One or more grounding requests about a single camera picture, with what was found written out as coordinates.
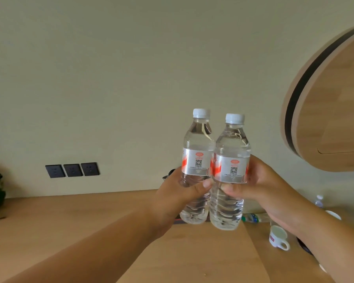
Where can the person's right hand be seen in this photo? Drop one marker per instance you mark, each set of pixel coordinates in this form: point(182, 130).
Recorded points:
point(268, 194)

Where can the black round object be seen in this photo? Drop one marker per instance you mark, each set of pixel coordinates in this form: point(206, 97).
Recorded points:
point(304, 246)

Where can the green-capped plastic bottle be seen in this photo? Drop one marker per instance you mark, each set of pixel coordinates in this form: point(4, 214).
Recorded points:
point(253, 218)

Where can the person's left hand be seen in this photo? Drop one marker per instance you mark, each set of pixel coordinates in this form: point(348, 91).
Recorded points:
point(171, 200)

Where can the blue-labelled water bottle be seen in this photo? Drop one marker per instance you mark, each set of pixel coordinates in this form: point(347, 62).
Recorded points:
point(319, 201)

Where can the person's left forearm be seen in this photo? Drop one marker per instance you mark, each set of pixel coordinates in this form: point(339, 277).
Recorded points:
point(100, 256)

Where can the wooden table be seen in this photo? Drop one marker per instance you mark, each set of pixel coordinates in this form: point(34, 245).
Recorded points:
point(62, 232)

